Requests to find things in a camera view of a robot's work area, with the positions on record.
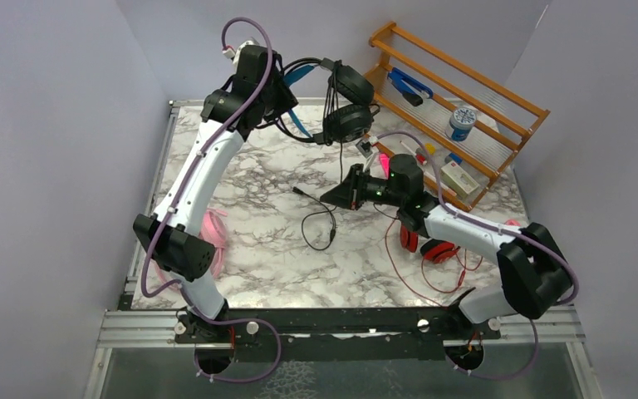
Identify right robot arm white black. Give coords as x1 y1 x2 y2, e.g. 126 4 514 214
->
320 155 577 338

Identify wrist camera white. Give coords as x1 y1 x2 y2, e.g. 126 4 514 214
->
356 135 379 171
222 37 258 64

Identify pink highlighter marker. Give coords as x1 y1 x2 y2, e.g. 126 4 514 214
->
379 153 390 177

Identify red black headphones with cable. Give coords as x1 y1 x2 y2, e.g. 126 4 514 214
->
383 217 484 307

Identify blue black tool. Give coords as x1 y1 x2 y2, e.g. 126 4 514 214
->
387 67 434 107

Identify white red pen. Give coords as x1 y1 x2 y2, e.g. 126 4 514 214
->
400 140 427 166

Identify blue white round container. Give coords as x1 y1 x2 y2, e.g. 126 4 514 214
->
445 107 478 141

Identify yellow red small block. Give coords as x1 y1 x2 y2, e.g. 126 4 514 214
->
415 143 435 165

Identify black blue headphones with cable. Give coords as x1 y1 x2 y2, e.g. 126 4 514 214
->
263 57 380 252

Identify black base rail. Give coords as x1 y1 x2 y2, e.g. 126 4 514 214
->
174 307 501 363

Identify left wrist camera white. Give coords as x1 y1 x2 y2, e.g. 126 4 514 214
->
222 37 258 64

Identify white small box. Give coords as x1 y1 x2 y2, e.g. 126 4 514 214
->
440 161 480 199

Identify pink headphones with cable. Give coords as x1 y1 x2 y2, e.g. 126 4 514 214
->
156 208 229 288

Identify orange wooden rack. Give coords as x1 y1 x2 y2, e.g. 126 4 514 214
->
366 22 550 211

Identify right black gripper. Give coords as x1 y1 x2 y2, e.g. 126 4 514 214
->
320 164 405 211

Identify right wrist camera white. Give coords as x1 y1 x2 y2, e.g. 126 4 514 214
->
356 135 379 171

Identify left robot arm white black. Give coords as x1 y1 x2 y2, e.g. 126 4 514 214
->
134 44 296 342

